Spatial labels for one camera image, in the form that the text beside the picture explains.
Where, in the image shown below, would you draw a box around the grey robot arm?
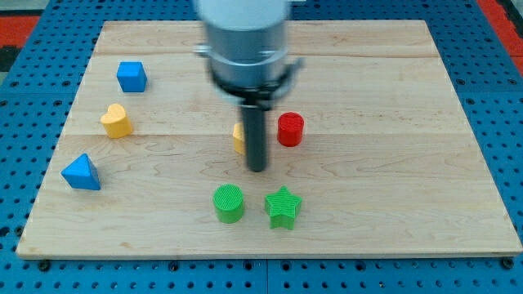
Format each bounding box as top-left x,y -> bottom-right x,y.
194,0 -> 302,110

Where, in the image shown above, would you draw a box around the green star block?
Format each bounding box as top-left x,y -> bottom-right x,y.
265,186 -> 302,230

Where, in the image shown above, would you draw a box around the yellow block behind tool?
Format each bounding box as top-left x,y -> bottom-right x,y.
232,122 -> 245,155

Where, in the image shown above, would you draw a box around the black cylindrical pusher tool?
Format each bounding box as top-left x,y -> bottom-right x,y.
241,107 -> 267,172

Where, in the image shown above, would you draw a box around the red cylinder block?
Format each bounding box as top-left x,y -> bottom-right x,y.
277,112 -> 305,147

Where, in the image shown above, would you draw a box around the green cylinder block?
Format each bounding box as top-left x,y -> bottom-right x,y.
212,184 -> 244,224

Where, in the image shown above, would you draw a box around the wooden board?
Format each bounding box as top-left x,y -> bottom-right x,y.
16,20 -> 522,260

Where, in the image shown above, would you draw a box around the blue cube block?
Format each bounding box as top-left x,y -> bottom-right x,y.
116,61 -> 147,92

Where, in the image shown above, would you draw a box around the yellow heart block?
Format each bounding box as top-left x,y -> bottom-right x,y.
100,104 -> 133,139

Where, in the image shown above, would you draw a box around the blue triangle block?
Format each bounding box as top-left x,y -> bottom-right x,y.
60,154 -> 101,190

